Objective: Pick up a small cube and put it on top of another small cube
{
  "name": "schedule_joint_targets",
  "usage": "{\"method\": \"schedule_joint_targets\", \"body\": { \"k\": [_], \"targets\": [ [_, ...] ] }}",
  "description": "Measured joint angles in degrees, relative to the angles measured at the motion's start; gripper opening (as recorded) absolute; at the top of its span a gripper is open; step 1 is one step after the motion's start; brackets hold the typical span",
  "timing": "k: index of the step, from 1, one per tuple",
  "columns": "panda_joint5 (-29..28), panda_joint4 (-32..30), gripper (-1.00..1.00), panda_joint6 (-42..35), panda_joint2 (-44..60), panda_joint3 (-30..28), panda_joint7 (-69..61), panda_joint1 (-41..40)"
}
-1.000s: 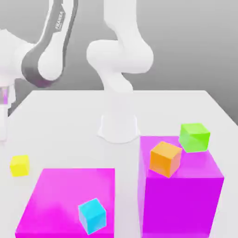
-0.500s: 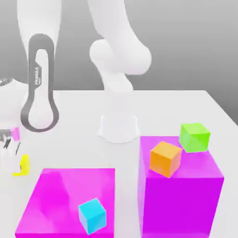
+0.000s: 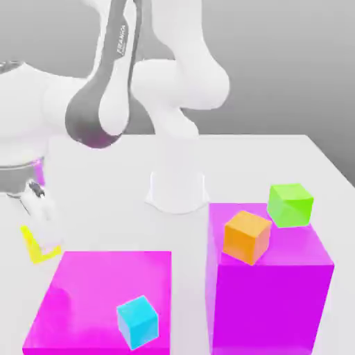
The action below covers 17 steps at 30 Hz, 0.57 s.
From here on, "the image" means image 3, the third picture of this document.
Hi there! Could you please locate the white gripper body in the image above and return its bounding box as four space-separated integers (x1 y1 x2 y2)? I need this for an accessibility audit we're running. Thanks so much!
18 191 64 254

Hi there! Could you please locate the small yellow cube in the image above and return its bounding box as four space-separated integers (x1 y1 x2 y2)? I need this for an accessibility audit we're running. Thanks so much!
20 225 62 264

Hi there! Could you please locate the small cyan cube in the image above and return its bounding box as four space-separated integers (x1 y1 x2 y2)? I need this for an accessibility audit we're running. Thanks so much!
116 295 159 351

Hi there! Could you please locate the small orange cube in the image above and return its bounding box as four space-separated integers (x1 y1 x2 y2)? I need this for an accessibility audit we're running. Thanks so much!
223 209 272 266

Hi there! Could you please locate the small green cube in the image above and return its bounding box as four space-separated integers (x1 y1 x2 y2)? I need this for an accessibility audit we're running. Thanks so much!
266 182 315 229

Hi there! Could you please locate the large flat magenta box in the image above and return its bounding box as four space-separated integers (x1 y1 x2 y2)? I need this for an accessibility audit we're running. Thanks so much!
21 250 172 355

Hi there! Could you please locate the large tall magenta box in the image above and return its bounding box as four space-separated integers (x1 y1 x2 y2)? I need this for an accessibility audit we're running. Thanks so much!
205 202 336 355

